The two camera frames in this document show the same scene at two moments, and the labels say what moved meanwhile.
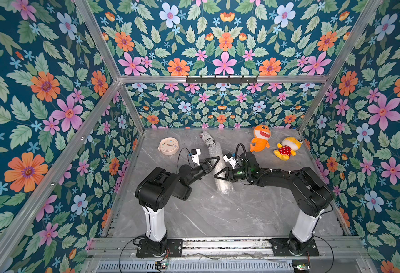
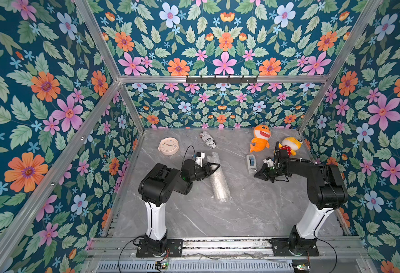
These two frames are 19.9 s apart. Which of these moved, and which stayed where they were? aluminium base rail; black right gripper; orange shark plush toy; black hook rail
Moved: black right gripper
Stayed: aluminium base rail; orange shark plush toy; black hook rail
